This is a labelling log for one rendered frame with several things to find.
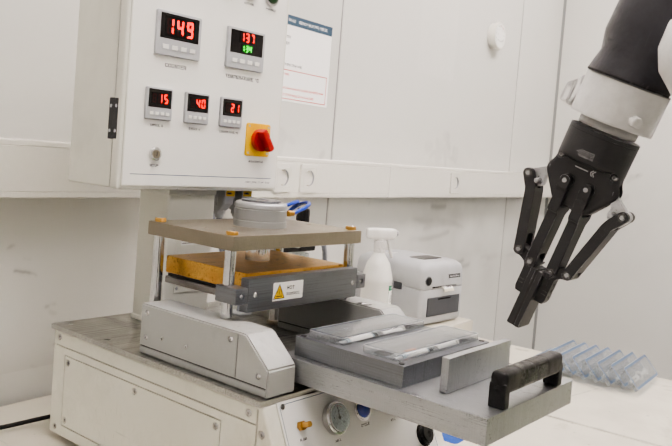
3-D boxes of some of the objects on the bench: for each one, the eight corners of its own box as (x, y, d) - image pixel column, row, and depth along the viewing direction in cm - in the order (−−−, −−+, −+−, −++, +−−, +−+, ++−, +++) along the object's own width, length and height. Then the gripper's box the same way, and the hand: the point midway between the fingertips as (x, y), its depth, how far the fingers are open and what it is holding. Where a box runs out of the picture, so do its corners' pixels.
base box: (48, 436, 119) (54, 328, 118) (227, 391, 148) (233, 303, 147) (301, 578, 85) (313, 427, 84) (468, 483, 114) (479, 370, 113)
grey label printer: (350, 310, 212) (355, 249, 211) (393, 303, 227) (398, 246, 226) (422, 328, 196) (428, 263, 195) (464, 320, 211) (469, 259, 210)
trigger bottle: (362, 326, 193) (370, 228, 191) (354, 319, 201) (362, 225, 199) (395, 327, 195) (403, 230, 193) (386, 320, 203) (394, 227, 201)
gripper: (539, 104, 82) (455, 298, 88) (654, 153, 74) (554, 360, 81) (566, 110, 87) (486, 291, 94) (675, 156, 80) (580, 348, 86)
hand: (529, 296), depth 86 cm, fingers closed
